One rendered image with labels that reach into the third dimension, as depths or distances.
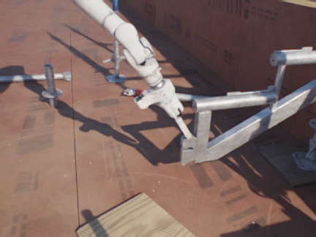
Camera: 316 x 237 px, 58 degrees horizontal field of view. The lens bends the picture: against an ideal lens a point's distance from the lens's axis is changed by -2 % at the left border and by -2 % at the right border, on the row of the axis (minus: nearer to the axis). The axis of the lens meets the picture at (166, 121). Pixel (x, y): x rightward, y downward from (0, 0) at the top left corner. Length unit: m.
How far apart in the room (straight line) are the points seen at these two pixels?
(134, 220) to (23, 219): 0.41
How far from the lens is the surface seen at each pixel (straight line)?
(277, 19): 1.92
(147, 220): 1.10
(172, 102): 0.98
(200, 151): 1.15
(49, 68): 1.87
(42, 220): 1.19
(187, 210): 1.18
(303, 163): 1.56
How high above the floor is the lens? 0.84
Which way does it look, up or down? 29 degrees down
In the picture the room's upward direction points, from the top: 4 degrees clockwise
